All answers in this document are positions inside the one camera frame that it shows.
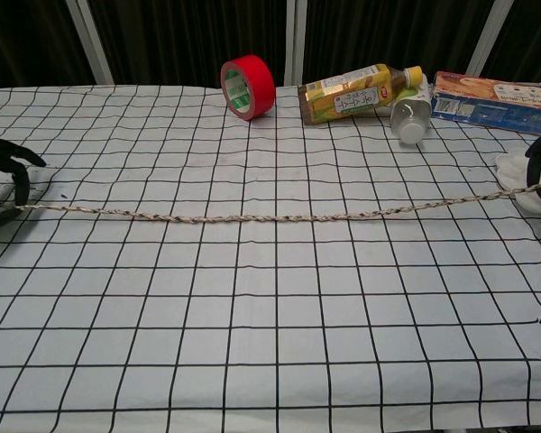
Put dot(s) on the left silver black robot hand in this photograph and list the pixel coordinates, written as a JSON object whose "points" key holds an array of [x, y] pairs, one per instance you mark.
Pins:
{"points": [[2, 153]]}

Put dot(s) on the white paint palette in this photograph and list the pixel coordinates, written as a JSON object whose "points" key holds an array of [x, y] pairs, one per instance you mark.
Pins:
{"points": [[511, 169]]}

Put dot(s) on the blue and orange box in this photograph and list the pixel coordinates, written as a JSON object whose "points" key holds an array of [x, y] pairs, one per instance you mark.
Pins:
{"points": [[491, 108]]}

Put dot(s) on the clear plastic bottle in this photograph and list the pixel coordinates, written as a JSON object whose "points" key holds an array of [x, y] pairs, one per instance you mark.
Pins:
{"points": [[410, 117]]}

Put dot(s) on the yellow label tea bottle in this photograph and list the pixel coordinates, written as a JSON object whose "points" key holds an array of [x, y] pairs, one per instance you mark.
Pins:
{"points": [[342, 97]]}

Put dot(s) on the dark curtain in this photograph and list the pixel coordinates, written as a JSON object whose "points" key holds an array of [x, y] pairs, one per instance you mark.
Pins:
{"points": [[185, 36]]}

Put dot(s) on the red tape roll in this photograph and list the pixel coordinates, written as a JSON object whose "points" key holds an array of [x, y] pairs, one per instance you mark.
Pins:
{"points": [[257, 81]]}

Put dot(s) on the white black grid tablecloth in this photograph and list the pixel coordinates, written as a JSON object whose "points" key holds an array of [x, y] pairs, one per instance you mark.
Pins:
{"points": [[270, 315]]}

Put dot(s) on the white frame post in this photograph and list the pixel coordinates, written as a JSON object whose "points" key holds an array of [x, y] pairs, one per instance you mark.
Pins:
{"points": [[295, 40], [489, 40], [90, 40]]}

